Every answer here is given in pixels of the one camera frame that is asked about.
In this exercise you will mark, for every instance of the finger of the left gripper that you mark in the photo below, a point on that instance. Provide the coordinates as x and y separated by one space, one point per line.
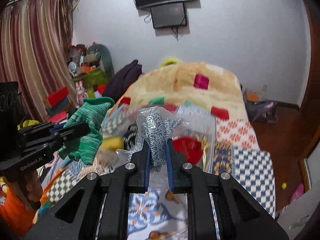
56 127
69 133

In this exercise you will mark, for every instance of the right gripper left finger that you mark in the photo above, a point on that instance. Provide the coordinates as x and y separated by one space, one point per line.
97 207

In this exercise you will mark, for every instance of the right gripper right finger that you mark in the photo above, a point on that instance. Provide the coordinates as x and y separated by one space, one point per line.
218 206

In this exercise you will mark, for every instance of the green knitted glove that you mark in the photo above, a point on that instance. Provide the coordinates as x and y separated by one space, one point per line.
85 148

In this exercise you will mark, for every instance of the clear plastic storage box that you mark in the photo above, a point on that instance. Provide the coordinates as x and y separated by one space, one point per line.
197 124

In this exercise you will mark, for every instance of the blue white speckled glove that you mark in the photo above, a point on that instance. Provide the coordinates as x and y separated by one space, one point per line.
157 126

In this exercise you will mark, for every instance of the black chain-trimmed bag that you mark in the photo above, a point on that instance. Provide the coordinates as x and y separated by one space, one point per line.
129 138

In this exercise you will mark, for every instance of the red soft pouch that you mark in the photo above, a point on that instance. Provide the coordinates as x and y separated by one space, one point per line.
190 147

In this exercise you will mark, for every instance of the person's left hand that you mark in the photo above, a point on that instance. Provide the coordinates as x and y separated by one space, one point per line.
33 186

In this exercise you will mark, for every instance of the pink bunny doll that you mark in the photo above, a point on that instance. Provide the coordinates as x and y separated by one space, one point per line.
81 93

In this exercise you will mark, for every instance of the red box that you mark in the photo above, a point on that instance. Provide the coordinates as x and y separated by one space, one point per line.
52 99

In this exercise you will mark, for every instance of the patterned patchwork bed sheet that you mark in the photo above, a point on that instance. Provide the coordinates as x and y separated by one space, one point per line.
160 214

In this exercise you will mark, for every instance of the green gift box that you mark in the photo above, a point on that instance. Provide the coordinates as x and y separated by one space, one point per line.
94 77

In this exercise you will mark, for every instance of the dark purple clothing pile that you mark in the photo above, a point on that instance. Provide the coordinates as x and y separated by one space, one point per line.
122 80

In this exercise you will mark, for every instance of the grey green plush toy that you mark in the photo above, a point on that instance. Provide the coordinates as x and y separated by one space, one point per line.
99 54

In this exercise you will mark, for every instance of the striped brown curtain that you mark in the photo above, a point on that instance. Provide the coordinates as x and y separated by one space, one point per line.
35 38

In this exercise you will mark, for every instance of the purple backpack on floor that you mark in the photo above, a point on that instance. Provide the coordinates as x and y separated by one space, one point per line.
262 111

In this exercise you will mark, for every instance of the orange notebook on floor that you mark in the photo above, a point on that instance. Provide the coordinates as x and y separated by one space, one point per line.
252 96

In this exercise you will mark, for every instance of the beige patchwork plush blanket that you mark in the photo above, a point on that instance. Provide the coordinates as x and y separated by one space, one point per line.
202 84

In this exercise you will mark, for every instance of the brown wooden door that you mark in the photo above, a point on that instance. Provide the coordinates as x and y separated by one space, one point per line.
310 105

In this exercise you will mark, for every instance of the wall power socket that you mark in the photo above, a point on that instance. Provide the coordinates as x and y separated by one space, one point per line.
264 87

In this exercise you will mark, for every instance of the small wall monitor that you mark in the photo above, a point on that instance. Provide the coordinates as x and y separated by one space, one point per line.
169 15

